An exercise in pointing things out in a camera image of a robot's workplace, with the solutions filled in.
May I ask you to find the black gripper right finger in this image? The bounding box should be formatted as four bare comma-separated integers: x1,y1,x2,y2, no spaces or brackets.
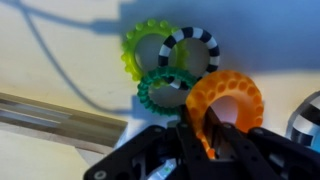
203,106,284,180

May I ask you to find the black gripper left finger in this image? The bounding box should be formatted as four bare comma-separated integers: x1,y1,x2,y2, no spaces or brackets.
175,105,218,180

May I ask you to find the orange dimpled ring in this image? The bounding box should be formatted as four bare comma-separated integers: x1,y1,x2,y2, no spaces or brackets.
185,69,265,161

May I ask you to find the wooden slatted tray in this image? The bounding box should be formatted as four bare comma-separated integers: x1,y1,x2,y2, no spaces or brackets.
0,91,129,156

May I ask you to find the green beaded ring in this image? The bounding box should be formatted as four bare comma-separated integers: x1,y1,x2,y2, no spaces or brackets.
136,65,199,117

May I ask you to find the orange post striped base holder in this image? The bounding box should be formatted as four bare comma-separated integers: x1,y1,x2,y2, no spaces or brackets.
285,90,320,155

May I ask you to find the black and white striped ring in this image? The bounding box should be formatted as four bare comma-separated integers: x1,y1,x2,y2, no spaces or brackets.
157,26,221,91

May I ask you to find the yellow-green bumpy ring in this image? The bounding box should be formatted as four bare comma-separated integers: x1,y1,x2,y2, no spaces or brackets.
120,18,188,83

